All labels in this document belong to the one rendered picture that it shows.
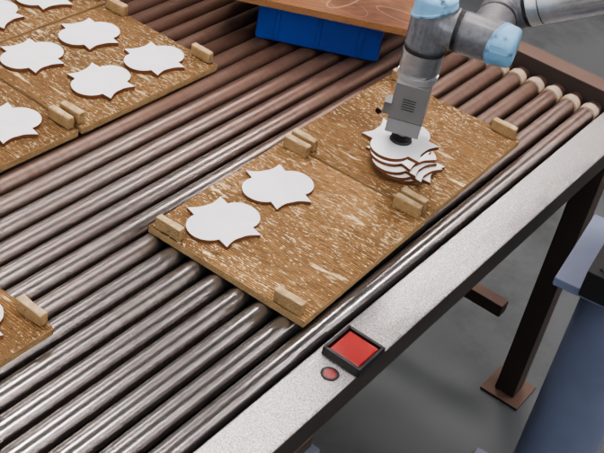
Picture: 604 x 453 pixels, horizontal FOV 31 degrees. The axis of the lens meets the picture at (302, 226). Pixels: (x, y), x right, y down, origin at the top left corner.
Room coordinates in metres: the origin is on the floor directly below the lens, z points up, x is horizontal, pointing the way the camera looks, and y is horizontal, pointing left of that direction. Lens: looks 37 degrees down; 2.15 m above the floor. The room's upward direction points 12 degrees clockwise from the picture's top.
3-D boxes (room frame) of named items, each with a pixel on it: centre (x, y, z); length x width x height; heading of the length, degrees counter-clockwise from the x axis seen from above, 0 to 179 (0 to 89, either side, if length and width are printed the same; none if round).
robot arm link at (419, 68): (1.74, -0.15, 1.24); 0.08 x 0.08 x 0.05
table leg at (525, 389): (2.26, -0.67, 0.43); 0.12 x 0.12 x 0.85; 60
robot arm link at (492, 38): (1.73, -0.25, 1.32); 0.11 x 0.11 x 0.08; 76
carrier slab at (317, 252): (1.60, 0.02, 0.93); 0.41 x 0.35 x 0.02; 151
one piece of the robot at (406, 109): (1.75, -0.14, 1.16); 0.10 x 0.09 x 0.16; 82
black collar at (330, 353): (1.31, -0.13, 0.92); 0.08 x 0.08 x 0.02; 60
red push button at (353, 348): (1.31, -0.13, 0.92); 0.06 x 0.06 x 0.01; 60
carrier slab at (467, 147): (1.97, -0.18, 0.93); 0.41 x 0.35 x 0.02; 151
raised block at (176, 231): (1.49, 0.23, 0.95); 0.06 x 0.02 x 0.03; 61
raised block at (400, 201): (1.71, -0.19, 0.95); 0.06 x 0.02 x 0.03; 61
